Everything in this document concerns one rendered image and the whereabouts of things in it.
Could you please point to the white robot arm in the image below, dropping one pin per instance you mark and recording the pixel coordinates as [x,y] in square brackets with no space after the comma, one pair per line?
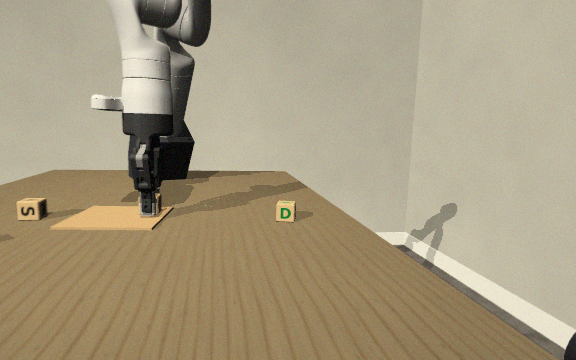
[146,67]

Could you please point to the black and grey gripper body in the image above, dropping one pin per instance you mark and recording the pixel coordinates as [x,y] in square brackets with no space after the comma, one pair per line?
[146,127]

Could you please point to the tan square mat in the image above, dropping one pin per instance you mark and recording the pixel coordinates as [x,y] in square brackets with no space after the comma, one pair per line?
[112,218]

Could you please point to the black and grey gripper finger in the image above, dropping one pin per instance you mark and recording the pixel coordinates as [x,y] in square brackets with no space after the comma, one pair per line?
[140,165]
[159,178]

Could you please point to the wooden letter block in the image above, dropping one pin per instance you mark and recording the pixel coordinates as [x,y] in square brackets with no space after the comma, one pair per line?
[32,209]
[158,206]
[285,211]

